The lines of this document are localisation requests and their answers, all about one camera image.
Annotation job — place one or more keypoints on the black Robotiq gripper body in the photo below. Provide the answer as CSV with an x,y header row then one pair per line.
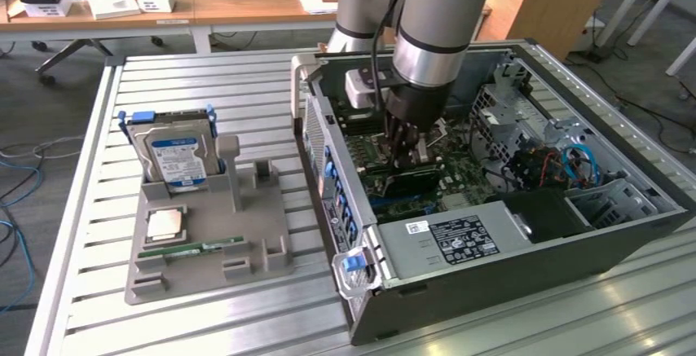
x,y
416,103

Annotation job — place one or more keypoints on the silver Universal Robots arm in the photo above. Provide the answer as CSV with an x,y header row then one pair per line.
x,y
435,26

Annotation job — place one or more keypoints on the CPU socket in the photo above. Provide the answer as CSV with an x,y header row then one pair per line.
x,y
378,148

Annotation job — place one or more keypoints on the silver socket cover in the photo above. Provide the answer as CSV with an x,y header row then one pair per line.
x,y
441,132

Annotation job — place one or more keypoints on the green Dell motherboard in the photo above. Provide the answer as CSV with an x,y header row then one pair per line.
x,y
463,168

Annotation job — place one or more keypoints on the blue expansion slot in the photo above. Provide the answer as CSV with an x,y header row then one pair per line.
x,y
392,201

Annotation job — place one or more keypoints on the silver chipset heat sink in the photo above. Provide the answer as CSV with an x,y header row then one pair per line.
x,y
457,202

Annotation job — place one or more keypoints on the tall metal disk bay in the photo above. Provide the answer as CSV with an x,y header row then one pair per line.
x,y
503,128

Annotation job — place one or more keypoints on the grey power supply unit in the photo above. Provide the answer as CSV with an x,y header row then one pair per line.
x,y
403,250

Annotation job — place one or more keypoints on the blue case release latch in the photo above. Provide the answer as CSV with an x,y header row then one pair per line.
x,y
354,263

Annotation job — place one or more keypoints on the white floor box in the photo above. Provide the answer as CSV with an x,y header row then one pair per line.
x,y
594,32

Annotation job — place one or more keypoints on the open black PC case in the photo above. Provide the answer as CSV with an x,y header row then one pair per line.
x,y
489,291

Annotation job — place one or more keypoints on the wooden cabinet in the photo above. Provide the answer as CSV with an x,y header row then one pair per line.
x,y
571,5

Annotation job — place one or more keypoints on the small metal disk bay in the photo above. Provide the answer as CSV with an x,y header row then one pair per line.
x,y
610,205

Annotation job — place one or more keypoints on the grey parts rack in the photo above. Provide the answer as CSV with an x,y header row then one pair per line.
x,y
218,225

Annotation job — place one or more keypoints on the wooden desk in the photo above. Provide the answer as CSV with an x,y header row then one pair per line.
x,y
245,10

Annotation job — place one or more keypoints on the hard disk with blue rails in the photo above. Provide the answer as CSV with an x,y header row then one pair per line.
x,y
174,156

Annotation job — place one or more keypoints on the silver CPU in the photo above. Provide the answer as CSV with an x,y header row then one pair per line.
x,y
165,225

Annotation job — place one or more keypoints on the white box with label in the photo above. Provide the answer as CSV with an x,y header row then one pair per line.
x,y
158,1

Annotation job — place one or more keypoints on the open white cardboard box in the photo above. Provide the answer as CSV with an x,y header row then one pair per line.
x,y
109,10

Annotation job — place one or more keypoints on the black chair base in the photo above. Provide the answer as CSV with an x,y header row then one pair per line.
x,y
66,52

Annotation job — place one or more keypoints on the white box with black lid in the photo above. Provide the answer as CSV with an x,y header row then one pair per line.
x,y
49,7

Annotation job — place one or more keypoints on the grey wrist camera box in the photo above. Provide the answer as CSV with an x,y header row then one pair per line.
x,y
358,91

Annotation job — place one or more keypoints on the white desk frame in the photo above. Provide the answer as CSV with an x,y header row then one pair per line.
x,y
682,59

